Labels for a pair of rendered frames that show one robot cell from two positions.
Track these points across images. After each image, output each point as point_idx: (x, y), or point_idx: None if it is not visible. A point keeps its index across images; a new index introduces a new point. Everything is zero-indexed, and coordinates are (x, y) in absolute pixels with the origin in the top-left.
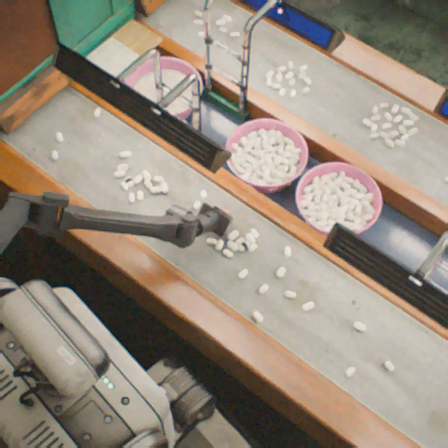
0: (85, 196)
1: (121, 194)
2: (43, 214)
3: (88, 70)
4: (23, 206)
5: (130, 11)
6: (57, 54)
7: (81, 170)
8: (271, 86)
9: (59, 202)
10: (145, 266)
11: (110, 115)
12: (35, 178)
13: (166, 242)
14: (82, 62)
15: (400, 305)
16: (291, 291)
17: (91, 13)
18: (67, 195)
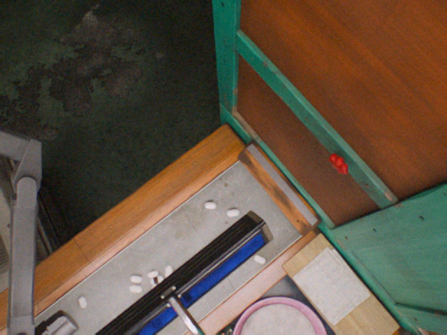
0: (153, 231)
1: (145, 269)
2: (13, 176)
3: (208, 257)
4: (9, 153)
5: (407, 327)
6: (251, 219)
7: (186, 231)
8: None
9: (17, 195)
10: (48, 278)
11: (254, 273)
12: (181, 182)
13: (75, 306)
14: (220, 251)
15: None
16: None
17: (382, 275)
18: (31, 205)
